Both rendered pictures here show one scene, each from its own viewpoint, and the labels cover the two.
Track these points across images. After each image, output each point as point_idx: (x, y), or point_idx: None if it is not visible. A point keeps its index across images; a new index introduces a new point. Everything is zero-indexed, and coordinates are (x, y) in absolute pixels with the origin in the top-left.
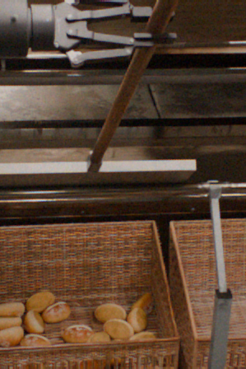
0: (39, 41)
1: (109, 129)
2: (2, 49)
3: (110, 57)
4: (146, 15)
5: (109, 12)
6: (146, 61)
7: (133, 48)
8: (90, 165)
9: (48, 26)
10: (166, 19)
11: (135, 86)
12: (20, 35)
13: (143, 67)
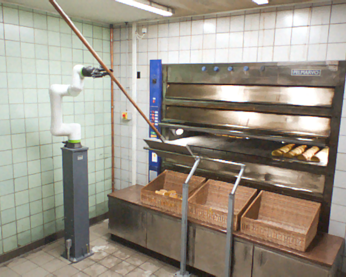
0: (88, 72)
1: (143, 118)
2: (83, 73)
3: (97, 75)
4: None
5: (102, 68)
6: (116, 83)
7: (102, 75)
8: (159, 138)
9: (89, 69)
10: (102, 66)
11: (126, 96)
12: (85, 70)
13: (119, 86)
